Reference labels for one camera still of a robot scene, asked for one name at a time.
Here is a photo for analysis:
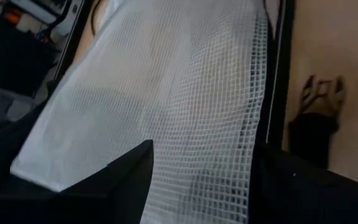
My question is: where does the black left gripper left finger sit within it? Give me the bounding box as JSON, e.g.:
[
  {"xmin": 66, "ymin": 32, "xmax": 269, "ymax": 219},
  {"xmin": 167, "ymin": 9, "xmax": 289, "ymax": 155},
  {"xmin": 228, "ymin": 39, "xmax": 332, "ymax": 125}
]
[{"xmin": 0, "ymin": 139, "xmax": 154, "ymax": 224}]

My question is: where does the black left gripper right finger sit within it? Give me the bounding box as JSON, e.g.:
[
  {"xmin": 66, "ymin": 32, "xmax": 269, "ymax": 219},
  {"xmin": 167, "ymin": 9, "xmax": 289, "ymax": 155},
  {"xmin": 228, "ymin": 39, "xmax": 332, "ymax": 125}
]
[{"xmin": 249, "ymin": 142, "xmax": 358, "ymax": 224}]

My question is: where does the black backpack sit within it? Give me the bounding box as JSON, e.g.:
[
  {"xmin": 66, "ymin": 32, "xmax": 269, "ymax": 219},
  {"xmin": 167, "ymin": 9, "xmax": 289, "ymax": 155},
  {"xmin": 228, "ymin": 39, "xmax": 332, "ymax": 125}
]
[{"xmin": 287, "ymin": 74, "xmax": 347, "ymax": 170}]

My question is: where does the white mesh bag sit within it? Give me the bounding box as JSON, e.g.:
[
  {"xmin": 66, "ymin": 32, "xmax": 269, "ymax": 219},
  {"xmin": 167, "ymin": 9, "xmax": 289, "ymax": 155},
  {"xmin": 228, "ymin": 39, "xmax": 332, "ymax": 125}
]
[{"xmin": 10, "ymin": 0, "xmax": 275, "ymax": 224}]

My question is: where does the black computer tower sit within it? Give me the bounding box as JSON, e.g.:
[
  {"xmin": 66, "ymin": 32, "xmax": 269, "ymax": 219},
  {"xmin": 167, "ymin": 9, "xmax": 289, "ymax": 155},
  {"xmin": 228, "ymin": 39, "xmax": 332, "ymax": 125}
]
[{"xmin": 0, "ymin": 15, "xmax": 58, "ymax": 97}]

